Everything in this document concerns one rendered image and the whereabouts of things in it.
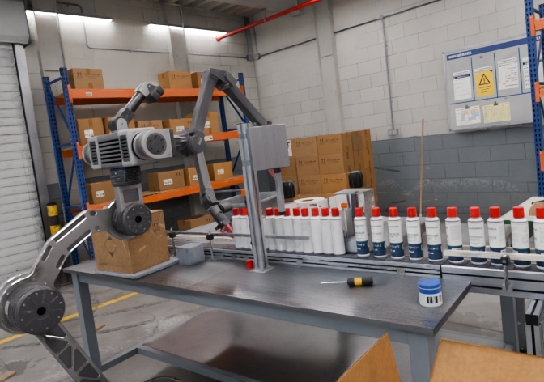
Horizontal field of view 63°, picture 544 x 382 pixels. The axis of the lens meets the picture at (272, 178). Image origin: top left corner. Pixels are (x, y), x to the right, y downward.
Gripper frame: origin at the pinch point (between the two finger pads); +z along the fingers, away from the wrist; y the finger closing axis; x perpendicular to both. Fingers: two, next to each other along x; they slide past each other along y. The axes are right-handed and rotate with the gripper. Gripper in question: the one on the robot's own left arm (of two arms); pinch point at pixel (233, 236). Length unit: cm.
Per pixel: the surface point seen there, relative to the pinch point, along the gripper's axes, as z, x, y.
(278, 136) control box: -11, -64, -8
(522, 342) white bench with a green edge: 139, -31, 110
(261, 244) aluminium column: 18.7, -24.9, -16.1
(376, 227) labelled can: 46, -68, -4
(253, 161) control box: -8, -52, -18
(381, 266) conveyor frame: 59, -60, -7
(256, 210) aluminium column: 6.6, -34.9, -16.4
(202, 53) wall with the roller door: -395, 162, 384
